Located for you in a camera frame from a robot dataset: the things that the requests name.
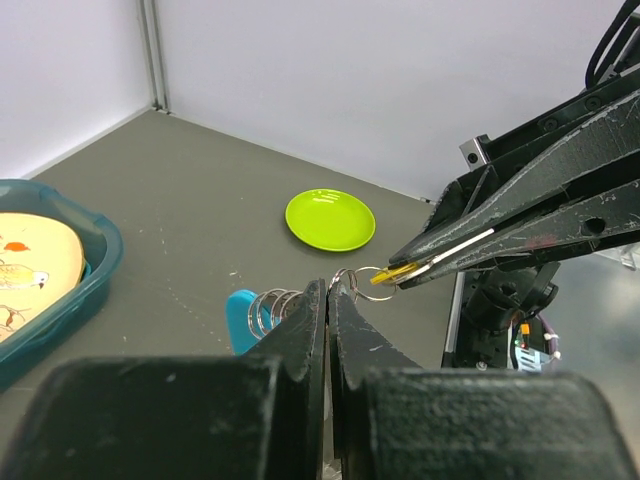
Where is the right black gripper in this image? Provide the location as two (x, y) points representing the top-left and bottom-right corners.
(389, 1), (639, 289)

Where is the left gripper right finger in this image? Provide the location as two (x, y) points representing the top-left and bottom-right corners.
(326, 284), (639, 479)

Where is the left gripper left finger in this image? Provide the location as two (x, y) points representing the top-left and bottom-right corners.
(1, 279), (326, 479)

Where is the small yellow tag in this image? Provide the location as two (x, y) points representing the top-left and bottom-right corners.
(370, 264), (416, 285)

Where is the lime green plate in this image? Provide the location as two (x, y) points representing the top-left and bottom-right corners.
(284, 188), (377, 253)

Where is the teal plastic tub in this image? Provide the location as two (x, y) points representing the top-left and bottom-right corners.
(1, 179), (124, 390)

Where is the floral peach plate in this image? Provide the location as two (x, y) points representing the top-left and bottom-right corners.
(1, 212), (85, 342)

